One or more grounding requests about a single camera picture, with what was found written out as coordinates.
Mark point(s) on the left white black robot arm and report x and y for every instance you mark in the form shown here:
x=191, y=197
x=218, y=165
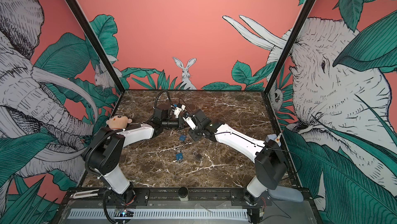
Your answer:
x=102, y=156

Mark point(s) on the black padlock near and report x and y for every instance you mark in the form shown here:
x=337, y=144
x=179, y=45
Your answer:
x=197, y=155

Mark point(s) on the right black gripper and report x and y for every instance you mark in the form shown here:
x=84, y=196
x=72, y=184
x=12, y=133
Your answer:
x=193, y=135

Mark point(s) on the black mounting rail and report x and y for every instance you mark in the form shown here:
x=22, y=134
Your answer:
x=143, y=196

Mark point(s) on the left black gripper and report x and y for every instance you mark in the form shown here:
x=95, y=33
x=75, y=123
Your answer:
x=181, y=121

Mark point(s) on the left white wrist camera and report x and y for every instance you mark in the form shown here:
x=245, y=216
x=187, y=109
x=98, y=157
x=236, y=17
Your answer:
x=179, y=110

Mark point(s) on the white vented strip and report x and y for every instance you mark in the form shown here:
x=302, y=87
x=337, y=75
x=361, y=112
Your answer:
x=159, y=213

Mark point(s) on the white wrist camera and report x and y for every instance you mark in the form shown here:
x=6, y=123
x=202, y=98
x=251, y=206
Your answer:
x=189, y=121
x=179, y=110

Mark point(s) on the plush doll striped shirt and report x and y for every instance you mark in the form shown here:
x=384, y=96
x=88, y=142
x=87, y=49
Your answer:
x=118, y=122

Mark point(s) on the blue padlock near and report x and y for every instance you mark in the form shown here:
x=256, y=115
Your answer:
x=179, y=156

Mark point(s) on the black knob on rail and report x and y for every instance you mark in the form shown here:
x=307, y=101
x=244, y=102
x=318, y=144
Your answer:
x=183, y=194

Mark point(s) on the white clip tool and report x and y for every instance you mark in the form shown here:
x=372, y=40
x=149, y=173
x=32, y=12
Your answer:
x=85, y=194

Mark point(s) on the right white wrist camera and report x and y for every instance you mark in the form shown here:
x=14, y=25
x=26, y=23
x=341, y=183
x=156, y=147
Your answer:
x=189, y=121

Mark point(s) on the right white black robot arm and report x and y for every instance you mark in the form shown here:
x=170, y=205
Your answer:
x=267, y=156

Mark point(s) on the grey blue pad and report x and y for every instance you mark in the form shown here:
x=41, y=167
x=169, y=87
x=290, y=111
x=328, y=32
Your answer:
x=286, y=194

